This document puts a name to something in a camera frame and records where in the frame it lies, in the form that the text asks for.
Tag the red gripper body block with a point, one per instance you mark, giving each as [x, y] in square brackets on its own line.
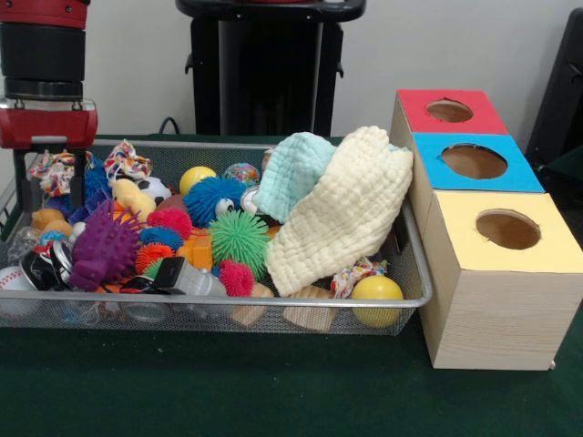
[45, 129]

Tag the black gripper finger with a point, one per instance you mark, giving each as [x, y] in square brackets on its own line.
[78, 182]
[23, 186]

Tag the clear plastic bottle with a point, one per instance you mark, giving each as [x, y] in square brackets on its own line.
[20, 243]

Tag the light blue waffle cloth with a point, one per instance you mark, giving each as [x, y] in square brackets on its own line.
[291, 173]

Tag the cream waffle cloth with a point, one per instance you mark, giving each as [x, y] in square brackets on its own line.
[341, 214]

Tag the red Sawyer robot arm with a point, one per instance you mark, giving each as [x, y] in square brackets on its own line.
[43, 50]

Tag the wooden box with three holes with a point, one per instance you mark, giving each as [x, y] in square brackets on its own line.
[501, 318]

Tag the crumpled colourful printed wrapper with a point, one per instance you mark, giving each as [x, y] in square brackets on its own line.
[54, 173]
[129, 164]

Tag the purple spiky rubber toy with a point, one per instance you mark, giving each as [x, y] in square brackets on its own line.
[107, 246]

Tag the crushed black can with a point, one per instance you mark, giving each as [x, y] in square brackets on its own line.
[41, 271]

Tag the white baseball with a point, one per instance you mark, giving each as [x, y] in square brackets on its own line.
[11, 278]

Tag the blue spiky ball with eyes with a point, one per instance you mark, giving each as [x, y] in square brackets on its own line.
[209, 196]

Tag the plain green spiky ball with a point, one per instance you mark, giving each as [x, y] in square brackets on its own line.
[239, 241]

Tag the dark green table cloth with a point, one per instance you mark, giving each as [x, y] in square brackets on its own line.
[228, 387]

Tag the large yellow ball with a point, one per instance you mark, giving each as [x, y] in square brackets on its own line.
[377, 300]

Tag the neighbouring green covered table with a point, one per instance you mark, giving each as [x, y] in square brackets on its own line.
[569, 182]

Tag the black chair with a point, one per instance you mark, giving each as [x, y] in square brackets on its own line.
[565, 91]

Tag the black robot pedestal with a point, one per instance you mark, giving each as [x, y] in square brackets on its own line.
[255, 68]

